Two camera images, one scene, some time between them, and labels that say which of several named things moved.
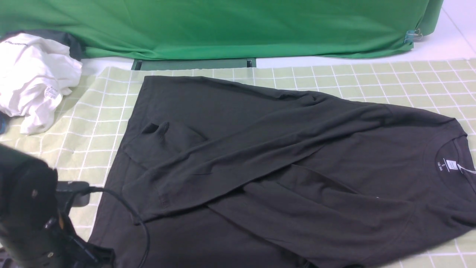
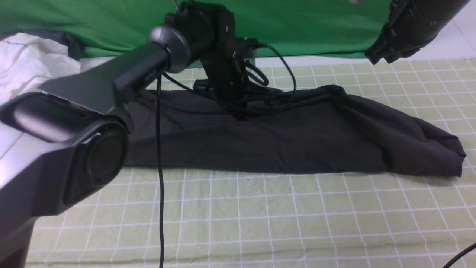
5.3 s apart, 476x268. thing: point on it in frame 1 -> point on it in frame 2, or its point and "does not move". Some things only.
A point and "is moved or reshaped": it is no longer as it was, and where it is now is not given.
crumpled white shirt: [35, 72] does not move
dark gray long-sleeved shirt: [218, 174] is moved or reshaped
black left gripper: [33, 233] -> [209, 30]
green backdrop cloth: [218, 29] does not move
